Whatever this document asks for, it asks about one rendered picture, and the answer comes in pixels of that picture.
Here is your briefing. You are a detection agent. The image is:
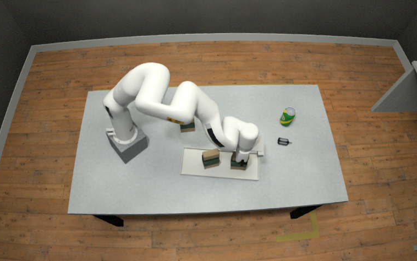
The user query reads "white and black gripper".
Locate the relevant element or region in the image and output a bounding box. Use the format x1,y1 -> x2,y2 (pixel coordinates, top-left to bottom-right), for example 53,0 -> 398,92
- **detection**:
236,147 -> 250,167

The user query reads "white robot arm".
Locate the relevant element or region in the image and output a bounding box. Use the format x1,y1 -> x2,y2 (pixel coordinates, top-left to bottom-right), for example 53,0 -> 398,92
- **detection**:
103,63 -> 264,157

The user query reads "green and yellow drink can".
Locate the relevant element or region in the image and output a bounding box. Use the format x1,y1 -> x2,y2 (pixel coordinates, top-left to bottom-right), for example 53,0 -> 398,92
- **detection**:
279,107 -> 296,127

